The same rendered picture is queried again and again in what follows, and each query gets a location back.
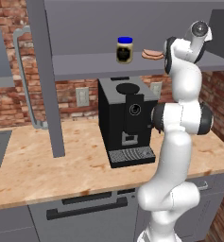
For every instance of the grey base cabinet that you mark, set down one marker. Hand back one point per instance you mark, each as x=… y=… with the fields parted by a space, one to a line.
x=212 y=208
x=9 y=225

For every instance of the pink sliced meat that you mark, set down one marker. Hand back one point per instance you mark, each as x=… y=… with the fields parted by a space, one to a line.
x=151 y=54

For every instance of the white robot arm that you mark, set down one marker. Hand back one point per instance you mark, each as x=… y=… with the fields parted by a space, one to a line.
x=175 y=157

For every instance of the white wall outlet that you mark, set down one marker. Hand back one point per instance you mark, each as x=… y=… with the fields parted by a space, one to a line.
x=156 y=90
x=82 y=96

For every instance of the black coffee machine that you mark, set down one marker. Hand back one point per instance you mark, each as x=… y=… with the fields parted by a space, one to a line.
x=118 y=126

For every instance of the grey cabinet door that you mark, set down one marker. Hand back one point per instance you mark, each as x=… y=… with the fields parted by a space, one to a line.
x=222 y=34
x=47 y=78

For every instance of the grey open cabinet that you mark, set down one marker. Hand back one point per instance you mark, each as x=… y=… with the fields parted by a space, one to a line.
x=94 y=28

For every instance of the grey dishwasher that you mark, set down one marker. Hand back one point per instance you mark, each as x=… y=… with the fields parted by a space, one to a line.
x=91 y=227

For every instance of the mayonnaise jar with blue lid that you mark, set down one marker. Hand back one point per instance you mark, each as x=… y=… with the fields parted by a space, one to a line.
x=124 y=52

